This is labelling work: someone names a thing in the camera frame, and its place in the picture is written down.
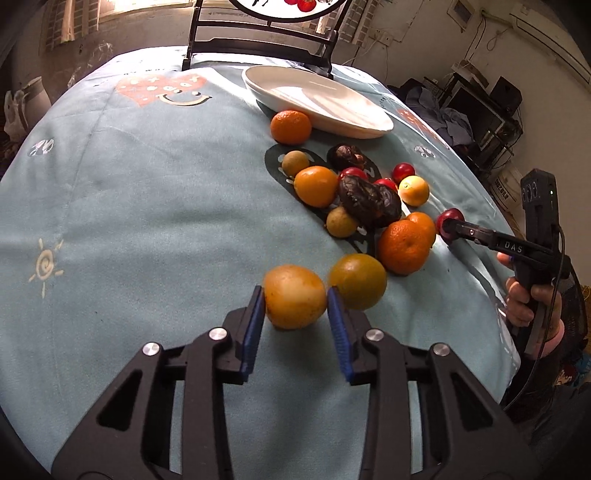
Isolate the dark red cherry tomato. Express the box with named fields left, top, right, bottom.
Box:
left=436, top=208, right=465, bottom=245

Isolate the small orange mandarin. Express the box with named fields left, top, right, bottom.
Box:
left=406, top=211, right=438, bottom=246

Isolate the large orange mandarin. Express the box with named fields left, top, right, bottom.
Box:
left=377, top=219, right=435, bottom=276

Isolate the small yellow tomato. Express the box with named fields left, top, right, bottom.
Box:
left=398, top=175, right=431, bottom=207

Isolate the red cherry tomato with stem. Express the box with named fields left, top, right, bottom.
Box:
left=374, top=178, right=398, bottom=193

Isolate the dark wrinkled passion fruit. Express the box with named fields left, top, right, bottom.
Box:
left=339, top=176, right=402, bottom=229

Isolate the yellow-orange round fruit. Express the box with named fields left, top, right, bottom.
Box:
left=328, top=253, right=388, bottom=310

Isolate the small tan longan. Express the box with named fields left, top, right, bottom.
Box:
left=325, top=206, right=359, bottom=239

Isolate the small dark dried date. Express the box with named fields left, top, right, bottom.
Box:
left=327, top=143, right=368, bottom=172

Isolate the small orange kumquat fruit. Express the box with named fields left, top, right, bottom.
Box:
left=294, top=166, right=339, bottom=208

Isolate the yellow round fruit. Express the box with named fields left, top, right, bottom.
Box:
left=263, top=264, right=327, bottom=330

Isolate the person's right hand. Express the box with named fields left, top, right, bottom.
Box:
left=506, top=276, right=562, bottom=336

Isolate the white oval plate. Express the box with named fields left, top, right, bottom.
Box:
left=242, top=65, right=394, bottom=140

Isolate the small tan longan fruit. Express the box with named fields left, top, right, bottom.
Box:
left=280, top=150, right=310, bottom=178

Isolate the orange mandarin near plate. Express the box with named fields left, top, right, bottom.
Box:
left=270, top=110, right=312, bottom=145

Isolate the black framed round screen ornament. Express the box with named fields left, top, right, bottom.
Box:
left=181, top=1, right=352, bottom=78

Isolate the white ceramic jug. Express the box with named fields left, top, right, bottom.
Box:
left=4, top=76, right=51, bottom=143

